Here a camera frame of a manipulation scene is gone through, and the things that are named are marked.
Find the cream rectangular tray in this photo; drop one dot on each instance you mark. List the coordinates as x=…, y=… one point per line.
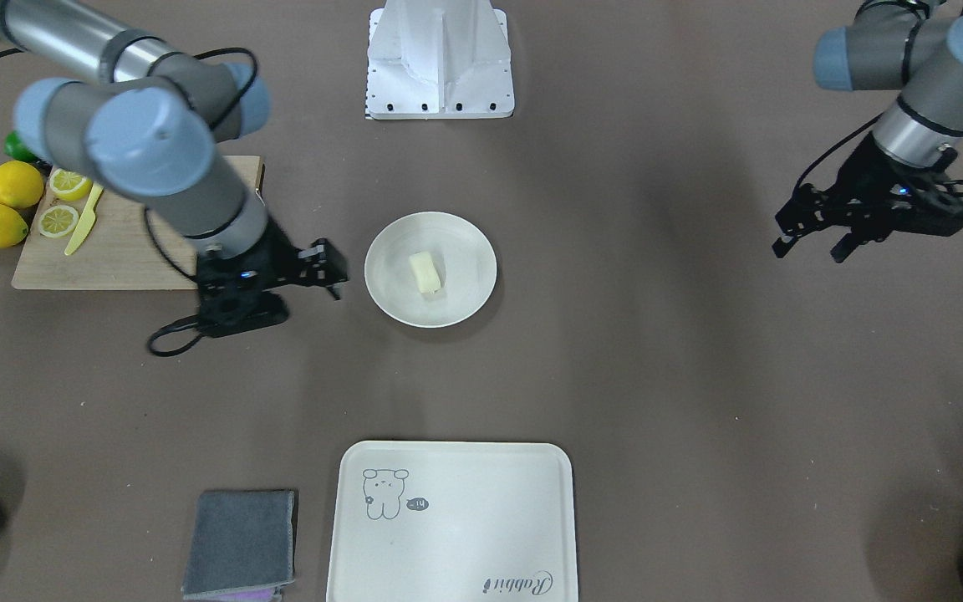
x=454, y=521

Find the pale steamed bun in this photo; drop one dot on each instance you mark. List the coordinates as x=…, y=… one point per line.
x=425, y=273

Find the lemon slice lower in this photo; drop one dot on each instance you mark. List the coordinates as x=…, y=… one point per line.
x=57, y=221

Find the cream round plate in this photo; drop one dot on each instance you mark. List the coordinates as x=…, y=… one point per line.
x=465, y=259

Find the wooden cutting board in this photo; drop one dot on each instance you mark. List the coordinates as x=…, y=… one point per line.
x=122, y=252

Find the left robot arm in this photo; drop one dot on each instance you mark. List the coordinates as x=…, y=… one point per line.
x=906, y=47

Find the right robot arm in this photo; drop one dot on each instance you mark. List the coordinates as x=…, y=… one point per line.
x=144, y=119

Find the grey folded cloth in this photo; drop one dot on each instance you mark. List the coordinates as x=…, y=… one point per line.
x=242, y=546

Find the yellow plastic knife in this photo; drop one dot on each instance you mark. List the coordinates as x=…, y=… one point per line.
x=86, y=220

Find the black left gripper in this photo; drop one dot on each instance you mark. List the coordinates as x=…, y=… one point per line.
x=859, y=180

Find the lemon slice upper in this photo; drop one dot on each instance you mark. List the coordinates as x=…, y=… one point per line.
x=69, y=186

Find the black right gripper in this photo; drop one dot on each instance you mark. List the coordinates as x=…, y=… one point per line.
x=282, y=253

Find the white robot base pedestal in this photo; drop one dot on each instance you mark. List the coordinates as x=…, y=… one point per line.
x=438, y=60

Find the lemon slice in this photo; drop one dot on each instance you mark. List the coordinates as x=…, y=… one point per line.
x=69, y=186
x=57, y=221

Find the whole yellow lemon upper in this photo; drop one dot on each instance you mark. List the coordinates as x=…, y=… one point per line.
x=21, y=185

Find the green lime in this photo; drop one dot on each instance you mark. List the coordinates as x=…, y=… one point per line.
x=14, y=147

